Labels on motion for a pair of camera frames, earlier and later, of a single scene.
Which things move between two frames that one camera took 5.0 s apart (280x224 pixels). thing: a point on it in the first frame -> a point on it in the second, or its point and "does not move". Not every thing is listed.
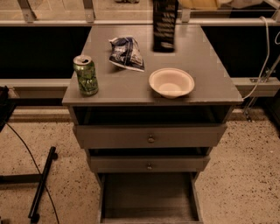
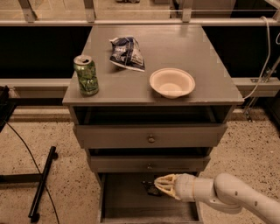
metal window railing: (89, 20) does not move
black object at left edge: (7, 106) does not move
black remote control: (164, 16) -> (151, 188)
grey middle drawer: (149, 164) does not move
